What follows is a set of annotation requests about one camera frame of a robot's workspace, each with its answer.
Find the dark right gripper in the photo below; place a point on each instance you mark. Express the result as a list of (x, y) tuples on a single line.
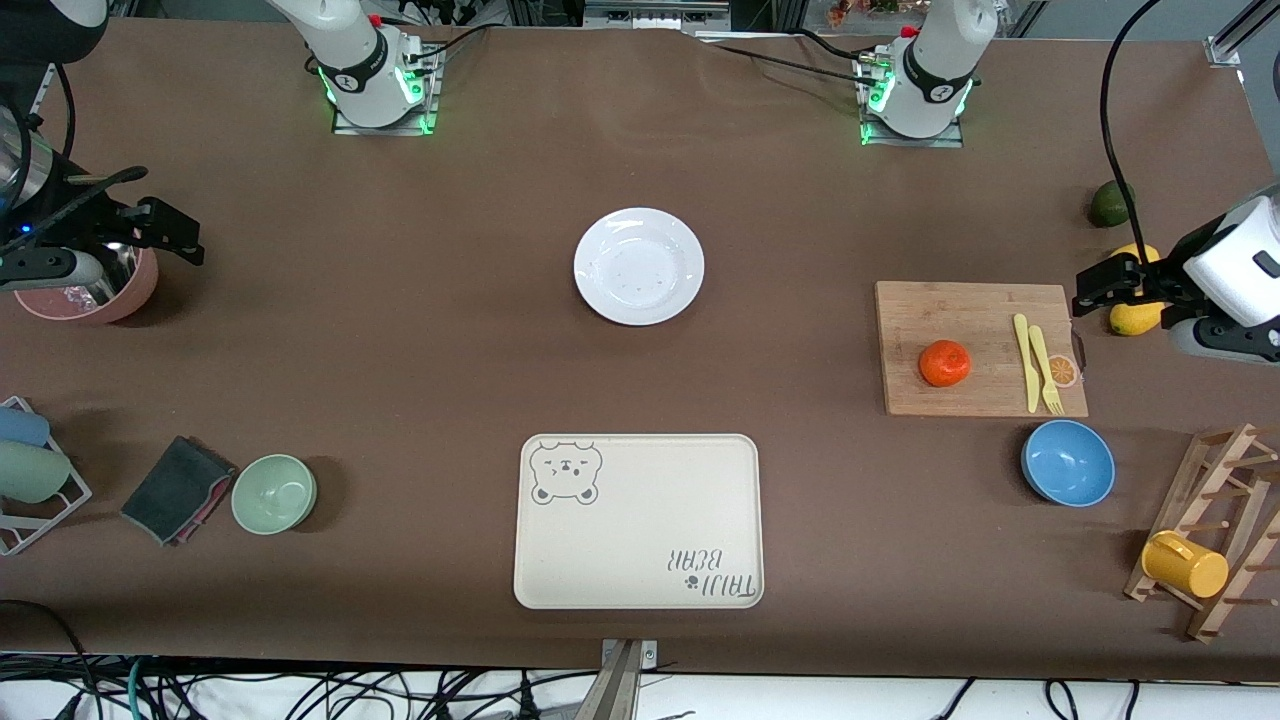
[(88, 221)]

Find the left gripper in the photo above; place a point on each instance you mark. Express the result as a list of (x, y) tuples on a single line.
[(1152, 282)]

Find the orange mandarin fruit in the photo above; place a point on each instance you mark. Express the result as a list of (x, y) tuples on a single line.
[(945, 363)]

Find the white round plate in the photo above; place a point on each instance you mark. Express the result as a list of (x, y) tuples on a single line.
[(638, 266)]

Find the yellow lemon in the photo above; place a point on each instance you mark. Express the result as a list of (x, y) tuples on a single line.
[(1135, 320), (1135, 252)]

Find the metal scoop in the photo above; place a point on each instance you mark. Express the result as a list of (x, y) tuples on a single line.
[(120, 270)]

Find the pink pot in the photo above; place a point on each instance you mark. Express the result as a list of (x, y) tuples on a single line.
[(135, 295)]

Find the dark green lime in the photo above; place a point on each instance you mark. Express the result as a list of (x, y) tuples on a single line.
[(1115, 205)]

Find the orange slice coaster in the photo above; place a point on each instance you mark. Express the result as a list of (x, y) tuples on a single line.
[(1066, 372)]

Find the yellow plastic fork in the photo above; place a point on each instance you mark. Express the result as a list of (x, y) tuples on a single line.
[(1042, 355)]

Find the yellow plastic knife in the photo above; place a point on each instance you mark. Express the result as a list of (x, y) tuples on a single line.
[(1027, 365)]

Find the wooden cutting board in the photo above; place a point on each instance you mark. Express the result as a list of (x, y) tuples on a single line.
[(950, 320)]

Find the wooden mug rack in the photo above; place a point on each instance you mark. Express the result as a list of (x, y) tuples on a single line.
[(1230, 450)]

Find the blue bowl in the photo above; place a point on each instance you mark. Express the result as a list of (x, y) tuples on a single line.
[(1068, 463)]

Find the light blue cup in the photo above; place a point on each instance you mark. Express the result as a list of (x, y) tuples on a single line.
[(22, 427)]

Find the dark grey folded cloth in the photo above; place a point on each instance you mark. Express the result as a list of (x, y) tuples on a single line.
[(170, 490)]

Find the pale green cup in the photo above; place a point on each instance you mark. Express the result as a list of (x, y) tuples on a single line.
[(30, 472)]

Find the pink folded cloth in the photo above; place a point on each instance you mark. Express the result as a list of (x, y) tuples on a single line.
[(212, 500)]

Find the yellow mug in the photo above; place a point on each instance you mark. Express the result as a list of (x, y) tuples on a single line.
[(1190, 567)]

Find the mint green bowl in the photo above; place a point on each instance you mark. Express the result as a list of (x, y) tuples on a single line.
[(274, 494)]

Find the cream tray with bear print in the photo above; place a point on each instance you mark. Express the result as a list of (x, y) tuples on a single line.
[(640, 530)]

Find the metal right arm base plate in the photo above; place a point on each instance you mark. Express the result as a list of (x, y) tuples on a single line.
[(385, 130)]

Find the aluminium frame post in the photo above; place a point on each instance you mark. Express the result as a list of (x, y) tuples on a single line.
[(1235, 40)]

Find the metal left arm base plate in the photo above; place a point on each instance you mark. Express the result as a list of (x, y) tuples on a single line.
[(915, 141)]

